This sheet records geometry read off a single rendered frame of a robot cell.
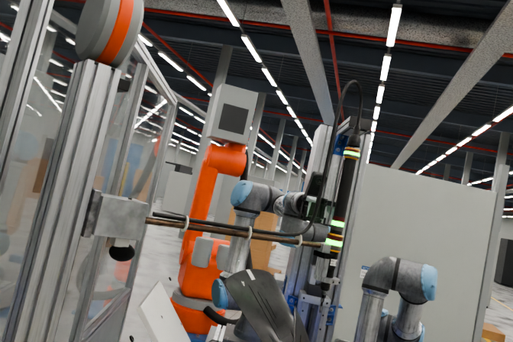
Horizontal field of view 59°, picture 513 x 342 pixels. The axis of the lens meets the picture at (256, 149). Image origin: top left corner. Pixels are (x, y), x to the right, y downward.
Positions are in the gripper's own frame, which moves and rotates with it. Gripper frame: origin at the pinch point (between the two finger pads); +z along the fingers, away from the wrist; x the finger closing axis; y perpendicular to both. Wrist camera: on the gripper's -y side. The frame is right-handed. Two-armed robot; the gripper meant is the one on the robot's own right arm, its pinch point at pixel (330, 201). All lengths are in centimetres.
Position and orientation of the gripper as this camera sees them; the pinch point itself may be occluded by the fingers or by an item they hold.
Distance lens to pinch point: 133.8
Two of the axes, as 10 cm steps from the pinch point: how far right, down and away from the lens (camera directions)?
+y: -2.2, 9.7, -0.9
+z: 2.3, -0.4, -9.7
